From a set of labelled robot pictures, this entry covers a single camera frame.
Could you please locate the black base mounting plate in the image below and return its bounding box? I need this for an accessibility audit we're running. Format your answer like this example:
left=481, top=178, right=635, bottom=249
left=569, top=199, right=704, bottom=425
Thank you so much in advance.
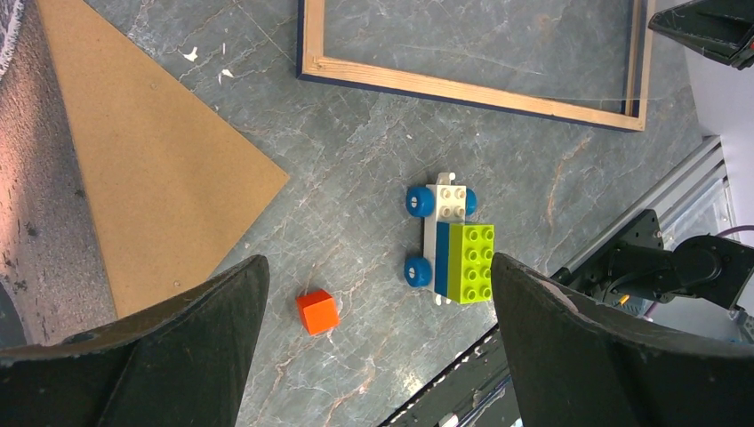
left=381, top=325, right=523, bottom=426

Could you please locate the aluminium rail front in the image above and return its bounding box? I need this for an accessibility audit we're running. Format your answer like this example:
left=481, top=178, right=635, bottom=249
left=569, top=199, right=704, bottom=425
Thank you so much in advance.
left=564, top=135, right=737, bottom=270

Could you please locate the small orange cube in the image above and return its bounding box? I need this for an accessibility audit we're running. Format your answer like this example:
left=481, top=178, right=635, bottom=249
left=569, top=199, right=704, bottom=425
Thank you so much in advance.
left=295, top=289, right=340, bottom=335

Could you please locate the beach landscape photo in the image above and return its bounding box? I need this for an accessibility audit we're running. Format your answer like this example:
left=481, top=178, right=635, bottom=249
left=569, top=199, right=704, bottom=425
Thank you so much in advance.
left=1, top=1, right=116, bottom=345

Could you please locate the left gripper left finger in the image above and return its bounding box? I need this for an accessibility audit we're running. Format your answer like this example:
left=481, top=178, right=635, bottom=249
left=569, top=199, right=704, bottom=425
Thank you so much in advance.
left=1, top=255, right=270, bottom=426

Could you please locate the green blue toy brick car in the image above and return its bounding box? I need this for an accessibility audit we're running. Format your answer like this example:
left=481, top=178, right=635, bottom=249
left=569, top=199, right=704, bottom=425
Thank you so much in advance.
left=404, top=172, right=495, bottom=305

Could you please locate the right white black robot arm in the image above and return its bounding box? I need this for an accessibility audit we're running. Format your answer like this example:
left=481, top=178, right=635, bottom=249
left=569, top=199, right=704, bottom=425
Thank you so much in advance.
left=553, top=1, right=753, bottom=310

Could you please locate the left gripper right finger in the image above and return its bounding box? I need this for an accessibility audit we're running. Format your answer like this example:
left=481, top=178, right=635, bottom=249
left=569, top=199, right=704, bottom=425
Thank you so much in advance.
left=492, top=253, right=753, bottom=426

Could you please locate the wooden picture frame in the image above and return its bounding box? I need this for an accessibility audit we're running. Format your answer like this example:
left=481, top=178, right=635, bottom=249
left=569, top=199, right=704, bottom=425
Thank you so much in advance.
left=296, top=1, right=655, bottom=132

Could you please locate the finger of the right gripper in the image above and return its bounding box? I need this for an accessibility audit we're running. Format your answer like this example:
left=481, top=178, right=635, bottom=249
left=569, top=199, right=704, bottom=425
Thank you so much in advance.
left=648, top=0, right=753, bottom=70

